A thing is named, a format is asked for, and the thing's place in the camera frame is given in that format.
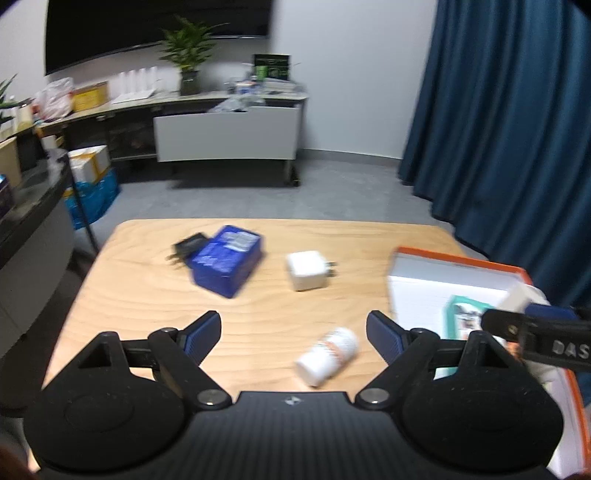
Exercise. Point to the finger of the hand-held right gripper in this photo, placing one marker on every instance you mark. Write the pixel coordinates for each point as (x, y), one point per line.
(545, 341)
(554, 311)

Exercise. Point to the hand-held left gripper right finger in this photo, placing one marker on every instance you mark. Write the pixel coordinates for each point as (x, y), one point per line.
(385, 337)

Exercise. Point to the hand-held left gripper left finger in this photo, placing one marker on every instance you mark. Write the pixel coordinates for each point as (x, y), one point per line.
(202, 337)

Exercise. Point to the small white cardboard box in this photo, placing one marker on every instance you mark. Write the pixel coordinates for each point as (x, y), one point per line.
(519, 297)

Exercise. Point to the orange-edged white cardboard box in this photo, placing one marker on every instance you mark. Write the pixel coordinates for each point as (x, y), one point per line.
(415, 295)

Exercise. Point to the white pill bottle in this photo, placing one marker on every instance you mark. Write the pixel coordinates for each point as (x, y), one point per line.
(328, 355)

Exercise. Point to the blue box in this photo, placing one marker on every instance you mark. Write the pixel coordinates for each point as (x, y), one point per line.
(226, 263)

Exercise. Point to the black charger plug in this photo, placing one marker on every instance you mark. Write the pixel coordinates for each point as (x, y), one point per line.
(189, 244)

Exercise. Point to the white charger plug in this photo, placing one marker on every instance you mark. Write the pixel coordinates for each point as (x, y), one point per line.
(304, 272)

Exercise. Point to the green white bandage box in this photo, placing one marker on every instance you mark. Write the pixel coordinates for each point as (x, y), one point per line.
(461, 314)

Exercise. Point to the blue plastic bag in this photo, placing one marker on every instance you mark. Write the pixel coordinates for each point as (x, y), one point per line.
(92, 198)

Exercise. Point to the black side cabinet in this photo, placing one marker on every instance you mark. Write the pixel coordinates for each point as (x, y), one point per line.
(32, 240)

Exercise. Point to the blue curtain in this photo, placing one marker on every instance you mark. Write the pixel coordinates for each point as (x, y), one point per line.
(498, 115)

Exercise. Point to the white yellow carton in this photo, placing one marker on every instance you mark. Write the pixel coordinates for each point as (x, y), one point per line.
(90, 161)

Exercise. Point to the long television cabinet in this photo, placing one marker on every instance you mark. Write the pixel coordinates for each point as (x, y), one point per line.
(124, 129)

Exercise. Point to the clear plastic bag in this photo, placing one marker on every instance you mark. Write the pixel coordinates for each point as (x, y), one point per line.
(233, 105)

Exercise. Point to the white router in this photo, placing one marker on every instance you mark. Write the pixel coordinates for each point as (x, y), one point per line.
(134, 87)

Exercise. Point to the yellow box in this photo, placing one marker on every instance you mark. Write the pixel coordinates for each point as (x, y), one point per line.
(90, 97)

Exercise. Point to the green black box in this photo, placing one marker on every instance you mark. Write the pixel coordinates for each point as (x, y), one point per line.
(271, 67)

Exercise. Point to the white plastic bag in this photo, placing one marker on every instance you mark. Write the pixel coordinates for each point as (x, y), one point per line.
(54, 99)

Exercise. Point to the potted green plant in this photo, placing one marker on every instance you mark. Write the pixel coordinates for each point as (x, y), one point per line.
(189, 50)

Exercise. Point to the leafy plant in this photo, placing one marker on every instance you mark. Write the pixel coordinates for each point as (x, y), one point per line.
(7, 99)

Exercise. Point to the black television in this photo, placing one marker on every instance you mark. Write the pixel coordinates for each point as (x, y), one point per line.
(138, 27)

